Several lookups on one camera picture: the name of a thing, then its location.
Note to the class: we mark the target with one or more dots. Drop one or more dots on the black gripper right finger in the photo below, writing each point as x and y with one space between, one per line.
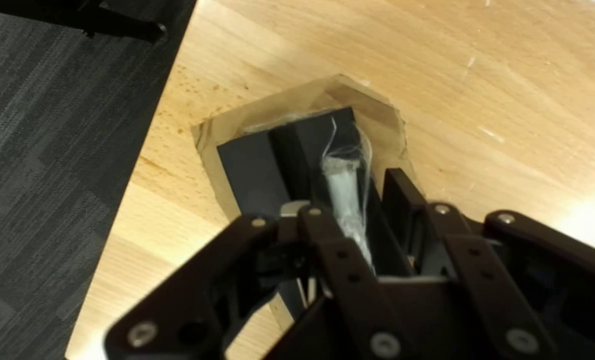
502 288

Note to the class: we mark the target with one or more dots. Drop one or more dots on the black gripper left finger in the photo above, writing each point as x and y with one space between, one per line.
200 309

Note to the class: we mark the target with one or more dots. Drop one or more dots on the black curved foam track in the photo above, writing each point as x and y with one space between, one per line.
320 160

